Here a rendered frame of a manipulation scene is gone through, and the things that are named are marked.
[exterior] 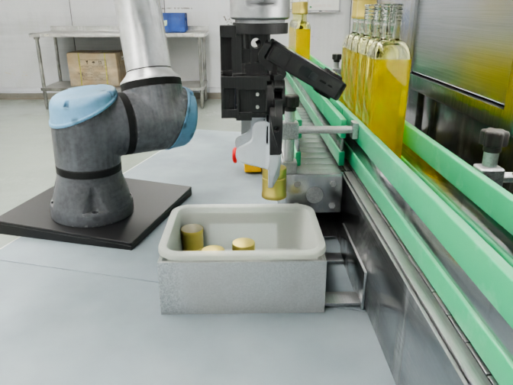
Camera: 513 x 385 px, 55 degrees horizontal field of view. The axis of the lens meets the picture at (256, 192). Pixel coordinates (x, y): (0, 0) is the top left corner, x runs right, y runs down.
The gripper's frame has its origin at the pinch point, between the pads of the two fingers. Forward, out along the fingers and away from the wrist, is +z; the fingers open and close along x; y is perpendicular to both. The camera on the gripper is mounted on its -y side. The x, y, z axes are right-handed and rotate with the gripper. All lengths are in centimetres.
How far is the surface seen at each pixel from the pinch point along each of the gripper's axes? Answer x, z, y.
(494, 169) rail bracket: 14.9, -5.0, -23.0
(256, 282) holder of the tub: 8.9, 12.0, 3.0
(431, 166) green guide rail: 2.9, -1.5, -21.2
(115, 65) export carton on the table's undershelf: -550, 41, 141
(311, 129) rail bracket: -10.2, -3.8, -6.7
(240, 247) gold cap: 1.7, 10.5, 5.0
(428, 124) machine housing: -31.0, 0.4, -34.2
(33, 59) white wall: -618, 41, 262
